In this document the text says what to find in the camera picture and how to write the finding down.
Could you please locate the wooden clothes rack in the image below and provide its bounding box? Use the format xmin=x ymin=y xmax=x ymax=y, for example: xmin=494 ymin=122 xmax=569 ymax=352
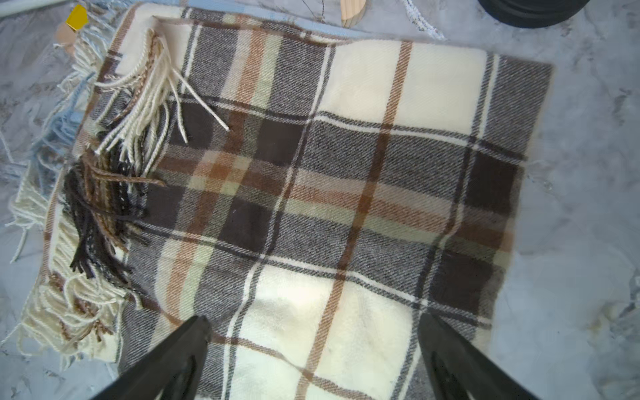
xmin=1 ymin=0 xmax=367 ymax=28

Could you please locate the blue plaid fringed scarf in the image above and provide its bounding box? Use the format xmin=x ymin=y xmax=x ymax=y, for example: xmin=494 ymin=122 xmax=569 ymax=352
xmin=26 ymin=71 xmax=98 ymax=196

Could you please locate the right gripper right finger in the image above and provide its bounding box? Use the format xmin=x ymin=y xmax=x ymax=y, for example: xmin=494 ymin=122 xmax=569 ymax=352
xmin=418 ymin=313 xmax=536 ymax=399

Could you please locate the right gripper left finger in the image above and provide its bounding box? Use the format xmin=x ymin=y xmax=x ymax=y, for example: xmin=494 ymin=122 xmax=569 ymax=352
xmin=95 ymin=316 xmax=211 ymax=399

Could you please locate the black microphone on stand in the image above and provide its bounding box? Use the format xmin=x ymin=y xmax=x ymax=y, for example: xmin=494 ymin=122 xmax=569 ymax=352
xmin=478 ymin=0 xmax=589 ymax=28

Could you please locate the yellow and wood block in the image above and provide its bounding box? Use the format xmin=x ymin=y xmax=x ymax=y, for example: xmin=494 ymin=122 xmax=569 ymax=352
xmin=56 ymin=4 xmax=88 ymax=53

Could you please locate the brown plaid fringed scarf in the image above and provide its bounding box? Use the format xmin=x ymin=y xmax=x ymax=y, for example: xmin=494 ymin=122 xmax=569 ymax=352
xmin=13 ymin=3 xmax=553 ymax=399

